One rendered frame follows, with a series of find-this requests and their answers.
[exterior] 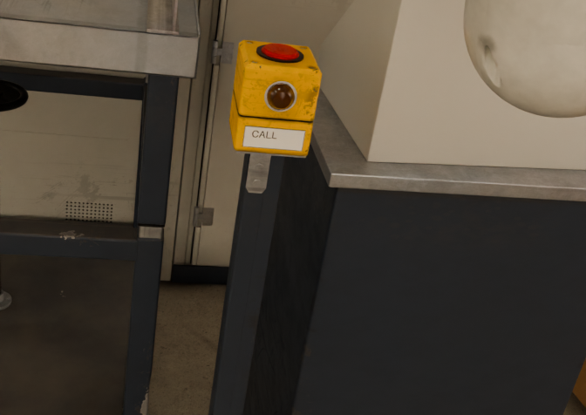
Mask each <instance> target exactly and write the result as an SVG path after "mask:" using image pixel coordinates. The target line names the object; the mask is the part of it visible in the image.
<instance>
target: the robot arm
mask: <svg viewBox="0 0 586 415"><path fill-rule="evenodd" d="M463 25H464V27H463V28H464V36H465V41H466V46H467V51H468V54H469V57H470V58H471V61H472V63H473V65H474V68H475V70H476V71H477V72H478V74H479V75H480V77H481V78H482V80H483V81H484V82H485V84H486V85H487V86H488V87H489V88H490V89H491V90H492V91H493V92H494V93H495V94H496V95H498V96H499V97H500V98H501V99H503V100H504V101H506V102H508V103H509V104H510V105H512V106H514V107H516V108H518V109H521V110H523V111H524V112H529V113H532V114H535V115H539V116H543V117H550V118H574V117H581V116H585V115H586V0H466V1H465V8H464V19H463Z"/></svg>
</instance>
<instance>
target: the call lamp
mask: <svg viewBox="0 0 586 415"><path fill-rule="evenodd" d="M296 99H297V92H296V88H295V87H294V86H293V84H291V83H290V82H288V81H284V80H277V81H276V82H273V83H271V84H270V85H269V86H268V87H267V89H266V90H265V93H264V101H265V103H266V105H267V106H268V108H269V109H271V110H273V111H275V112H285V111H288V110H289V109H290V108H291V107H293V105H294V104H295V103H296Z"/></svg>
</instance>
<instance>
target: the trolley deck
mask: <svg viewBox="0 0 586 415"><path fill-rule="evenodd" d="M147 2H148V0H0V61H9V62H18V63H27V64H37V65H55V66H64V67H74V68H84V69H93V70H102V71H120V72H130V73H139V74H148V75H158V76H168V77H177V78H196V75H197V66H198V57H199V49H200V41H201V30H200V23H199V16H198V9H197V2H196V0H178V18H179V35H174V34H165V33H156V32H148V31H147Z"/></svg>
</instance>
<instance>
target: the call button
mask: <svg viewBox="0 0 586 415"><path fill-rule="evenodd" d="M262 53H264V54H265V55H267V56H270V57H272V58H279V59H295V58H298V57H299V53H298V52H297V51H296V49H295V48H293V47H291V46H289V45H286V44H266V45H265V46H263V47H262Z"/></svg>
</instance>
